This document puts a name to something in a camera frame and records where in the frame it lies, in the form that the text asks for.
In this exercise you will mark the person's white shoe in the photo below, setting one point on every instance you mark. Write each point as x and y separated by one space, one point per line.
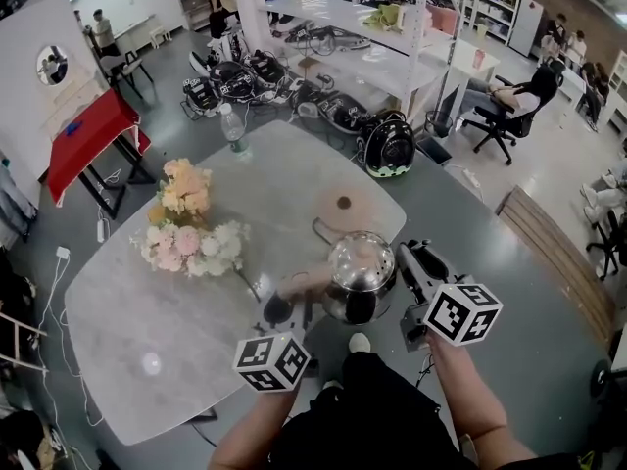
359 343
332 385

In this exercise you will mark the black frame chair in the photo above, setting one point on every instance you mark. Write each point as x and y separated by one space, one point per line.
128 69

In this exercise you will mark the wooden ladder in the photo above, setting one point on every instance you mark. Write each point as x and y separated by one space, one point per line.
19 341

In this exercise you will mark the orange flower bouquet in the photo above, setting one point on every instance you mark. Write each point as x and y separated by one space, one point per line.
185 189

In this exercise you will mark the beige round kettle base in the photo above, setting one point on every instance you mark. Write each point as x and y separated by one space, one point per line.
345 203

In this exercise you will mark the yellow green bag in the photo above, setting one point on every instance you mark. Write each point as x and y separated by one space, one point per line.
386 17

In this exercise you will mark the white power adapter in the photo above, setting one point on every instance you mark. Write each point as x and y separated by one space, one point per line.
62 252

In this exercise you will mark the black swivel chair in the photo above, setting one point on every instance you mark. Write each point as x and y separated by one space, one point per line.
607 243

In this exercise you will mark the white bench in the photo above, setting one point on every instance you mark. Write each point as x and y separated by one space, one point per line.
158 32

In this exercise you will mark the black floor box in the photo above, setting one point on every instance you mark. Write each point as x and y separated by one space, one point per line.
433 150

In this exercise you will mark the white desk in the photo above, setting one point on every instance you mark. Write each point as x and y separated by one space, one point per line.
470 64

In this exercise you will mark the person's black trousers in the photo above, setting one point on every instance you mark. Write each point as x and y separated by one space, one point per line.
372 414

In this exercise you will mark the pink and white flower bouquet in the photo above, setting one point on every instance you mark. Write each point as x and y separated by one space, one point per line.
191 249

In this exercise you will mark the round black backpack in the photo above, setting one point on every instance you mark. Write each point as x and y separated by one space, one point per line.
389 147

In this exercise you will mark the person's left forearm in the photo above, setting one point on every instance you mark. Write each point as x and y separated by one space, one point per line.
250 429

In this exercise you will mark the table with red cloth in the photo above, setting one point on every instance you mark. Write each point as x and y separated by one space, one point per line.
93 137

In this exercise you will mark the black office chair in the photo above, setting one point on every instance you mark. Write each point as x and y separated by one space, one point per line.
512 120

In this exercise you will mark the clear plastic water bottle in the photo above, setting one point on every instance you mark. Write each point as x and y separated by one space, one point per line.
235 132

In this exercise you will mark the silver electric kettle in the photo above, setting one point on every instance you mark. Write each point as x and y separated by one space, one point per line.
360 277

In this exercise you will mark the pink cup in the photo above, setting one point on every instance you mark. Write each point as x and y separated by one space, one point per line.
479 59

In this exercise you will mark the white refrigerator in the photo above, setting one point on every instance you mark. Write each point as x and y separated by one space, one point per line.
526 25

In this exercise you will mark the person's right forearm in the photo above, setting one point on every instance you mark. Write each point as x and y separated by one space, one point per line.
472 399

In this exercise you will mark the pink box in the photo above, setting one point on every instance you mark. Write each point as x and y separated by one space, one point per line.
443 18

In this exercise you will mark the white storage shelves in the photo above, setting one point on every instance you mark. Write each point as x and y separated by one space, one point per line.
492 0

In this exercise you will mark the white metal shelf rack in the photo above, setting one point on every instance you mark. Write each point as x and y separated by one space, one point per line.
352 22

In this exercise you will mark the wooden slatted pallet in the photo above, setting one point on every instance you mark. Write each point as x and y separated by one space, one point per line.
553 262

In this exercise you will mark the pile of black equipment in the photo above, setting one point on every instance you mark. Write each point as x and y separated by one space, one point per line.
274 83

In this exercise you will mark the round wall mirror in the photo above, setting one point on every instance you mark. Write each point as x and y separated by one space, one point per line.
52 65

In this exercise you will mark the white power strip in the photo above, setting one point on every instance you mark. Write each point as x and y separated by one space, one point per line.
472 177
100 230

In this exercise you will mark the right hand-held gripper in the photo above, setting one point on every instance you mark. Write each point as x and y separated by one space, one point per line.
463 314

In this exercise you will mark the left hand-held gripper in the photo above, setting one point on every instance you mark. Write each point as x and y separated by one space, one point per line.
272 362

